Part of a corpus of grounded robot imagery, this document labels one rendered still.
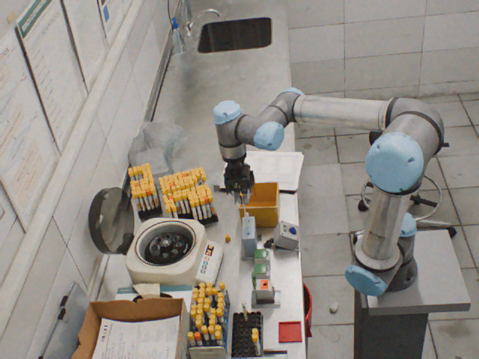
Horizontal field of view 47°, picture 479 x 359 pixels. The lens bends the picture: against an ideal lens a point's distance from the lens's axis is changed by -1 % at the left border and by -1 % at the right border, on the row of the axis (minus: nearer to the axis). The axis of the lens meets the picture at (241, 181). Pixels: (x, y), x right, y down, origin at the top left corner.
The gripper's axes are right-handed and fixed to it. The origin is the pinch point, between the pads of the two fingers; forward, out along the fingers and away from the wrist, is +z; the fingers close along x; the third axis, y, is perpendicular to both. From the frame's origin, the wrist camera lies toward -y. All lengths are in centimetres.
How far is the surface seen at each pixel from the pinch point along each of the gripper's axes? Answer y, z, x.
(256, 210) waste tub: -12.1, 16.6, 2.5
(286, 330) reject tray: 30.9, 25.0, 9.8
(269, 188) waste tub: -24.4, 18.2, 7.1
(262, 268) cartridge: 12.4, 18.5, 3.8
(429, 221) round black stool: -83, 103, 86
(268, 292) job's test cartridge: 21.4, 18.7, 5.4
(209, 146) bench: -63, 25, -18
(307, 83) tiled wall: -220, 94, 34
